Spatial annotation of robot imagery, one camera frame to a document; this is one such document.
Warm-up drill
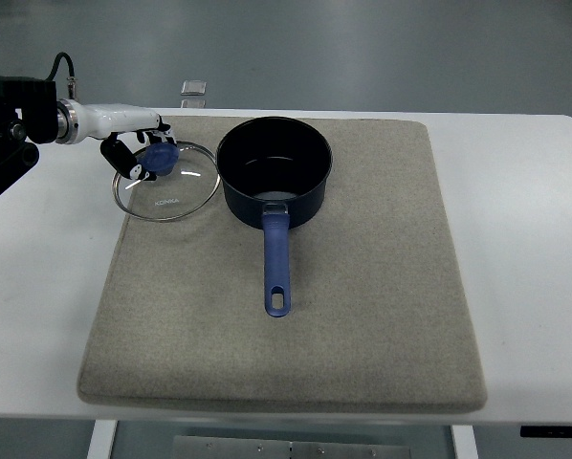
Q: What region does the white table leg left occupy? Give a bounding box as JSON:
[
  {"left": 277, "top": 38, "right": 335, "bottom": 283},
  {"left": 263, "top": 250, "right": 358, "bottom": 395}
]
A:
[{"left": 86, "top": 420, "right": 118, "bottom": 459}]

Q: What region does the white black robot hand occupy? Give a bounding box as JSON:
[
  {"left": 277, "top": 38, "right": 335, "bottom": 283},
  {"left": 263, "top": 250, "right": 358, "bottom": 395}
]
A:
[{"left": 69, "top": 104, "right": 179, "bottom": 181}]

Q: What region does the beige fabric mat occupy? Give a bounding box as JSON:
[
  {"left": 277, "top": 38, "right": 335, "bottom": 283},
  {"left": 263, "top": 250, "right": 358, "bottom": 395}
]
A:
[{"left": 77, "top": 120, "right": 487, "bottom": 413}]

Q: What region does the white table leg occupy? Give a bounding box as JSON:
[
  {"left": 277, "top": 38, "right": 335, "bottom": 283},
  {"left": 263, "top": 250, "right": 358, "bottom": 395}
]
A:
[
  {"left": 451, "top": 425, "right": 479, "bottom": 459},
  {"left": 86, "top": 420, "right": 118, "bottom": 459}
]

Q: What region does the black table control panel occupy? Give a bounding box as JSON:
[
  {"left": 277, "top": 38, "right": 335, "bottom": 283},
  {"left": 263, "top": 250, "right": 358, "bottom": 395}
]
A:
[{"left": 519, "top": 426, "right": 572, "bottom": 439}]

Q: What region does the glass lid blue knob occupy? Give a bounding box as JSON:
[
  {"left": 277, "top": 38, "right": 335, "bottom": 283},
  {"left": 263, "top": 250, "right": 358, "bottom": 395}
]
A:
[{"left": 112, "top": 141, "right": 220, "bottom": 223}]

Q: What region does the dark blue saucepan blue handle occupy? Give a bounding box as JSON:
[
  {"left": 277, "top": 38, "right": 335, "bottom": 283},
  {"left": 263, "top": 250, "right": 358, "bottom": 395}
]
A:
[{"left": 216, "top": 117, "right": 333, "bottom": 317}]

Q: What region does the metal floor socket plate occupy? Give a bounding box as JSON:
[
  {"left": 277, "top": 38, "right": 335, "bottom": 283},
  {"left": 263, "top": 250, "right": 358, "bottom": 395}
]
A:
[{"left": 181, "top": 80, "right": 207, "bottom": 96}]

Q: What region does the white table leg right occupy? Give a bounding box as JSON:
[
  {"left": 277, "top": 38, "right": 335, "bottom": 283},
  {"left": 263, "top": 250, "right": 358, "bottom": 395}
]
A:
[{"left": 451, "top": 425, "right": 479, "bottom": 459}]

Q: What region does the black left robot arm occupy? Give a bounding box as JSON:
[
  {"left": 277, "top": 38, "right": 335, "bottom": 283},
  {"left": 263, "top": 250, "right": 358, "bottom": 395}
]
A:
[{"left": 0, "top": 52, "right": 77, "bottom": 195}]

